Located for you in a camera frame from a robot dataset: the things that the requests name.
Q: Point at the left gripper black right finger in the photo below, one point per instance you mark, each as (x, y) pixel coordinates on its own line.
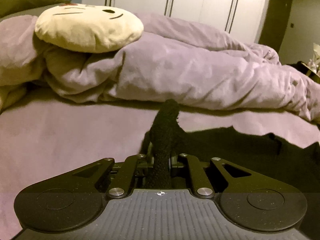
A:
(247, 198)

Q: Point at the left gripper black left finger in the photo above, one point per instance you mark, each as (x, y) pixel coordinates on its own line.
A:
(75, 198)

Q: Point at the black knit sweater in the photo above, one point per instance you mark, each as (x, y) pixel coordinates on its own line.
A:
(268, 154)

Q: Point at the purple fleece bed sheet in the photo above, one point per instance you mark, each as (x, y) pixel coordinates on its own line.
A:
(44, 135)

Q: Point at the small side table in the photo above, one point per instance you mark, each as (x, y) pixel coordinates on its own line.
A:
(303, 68)

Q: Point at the white bouquet decoration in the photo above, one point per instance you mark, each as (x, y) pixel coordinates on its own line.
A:
(313, 63)

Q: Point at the purple crumpled duvet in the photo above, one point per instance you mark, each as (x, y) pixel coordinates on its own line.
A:
(192, 63)

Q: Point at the cream cat face pillow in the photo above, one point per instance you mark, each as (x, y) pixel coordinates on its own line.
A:
(88, 28)

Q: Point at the dark wooden door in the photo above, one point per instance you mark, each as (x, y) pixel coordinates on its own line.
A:
(275, 24)

